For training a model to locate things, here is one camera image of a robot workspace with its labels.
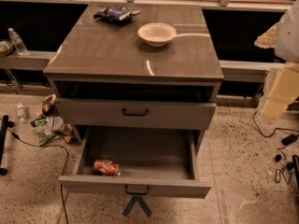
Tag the black drawer handle middle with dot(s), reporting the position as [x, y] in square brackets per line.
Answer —
[137, 190]

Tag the blue chip bag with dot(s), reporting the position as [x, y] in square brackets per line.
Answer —
[116, 14]

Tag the bowl on left ledge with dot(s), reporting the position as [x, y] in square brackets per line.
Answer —
[6, 47]

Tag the white bowl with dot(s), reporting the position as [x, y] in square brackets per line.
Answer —
[157, 34]

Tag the black stand left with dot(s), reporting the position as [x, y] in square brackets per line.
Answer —
[5, 129]

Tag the clear water bottle on ledge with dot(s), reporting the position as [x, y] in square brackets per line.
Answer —
[17, 42]

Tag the open grey middle drawer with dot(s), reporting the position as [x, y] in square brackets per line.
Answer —
[163, 159]

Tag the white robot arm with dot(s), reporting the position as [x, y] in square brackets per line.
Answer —
[283, 37]

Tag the green snack packets on floor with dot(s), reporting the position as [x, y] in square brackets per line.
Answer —
[49, 128]

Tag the black drawer handle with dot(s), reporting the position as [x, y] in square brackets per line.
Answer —
[137, 190]
[132, 113]

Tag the grey drawer cabinet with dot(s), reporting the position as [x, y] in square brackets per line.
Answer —
[99, 60]

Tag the black drawer handle upper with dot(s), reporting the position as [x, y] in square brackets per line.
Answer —
[132, 113]

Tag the black power adapter with cable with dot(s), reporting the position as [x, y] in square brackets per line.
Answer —
[291, 168]

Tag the small water bottle on floor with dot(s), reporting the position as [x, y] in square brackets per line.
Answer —
[21, 112]

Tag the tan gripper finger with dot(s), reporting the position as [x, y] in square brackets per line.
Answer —
[283, 92]
[268, 39]

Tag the brown snack bag on floor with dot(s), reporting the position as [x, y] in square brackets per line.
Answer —
[48, 106]

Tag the red coke can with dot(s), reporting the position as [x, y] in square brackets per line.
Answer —
[106, 167]

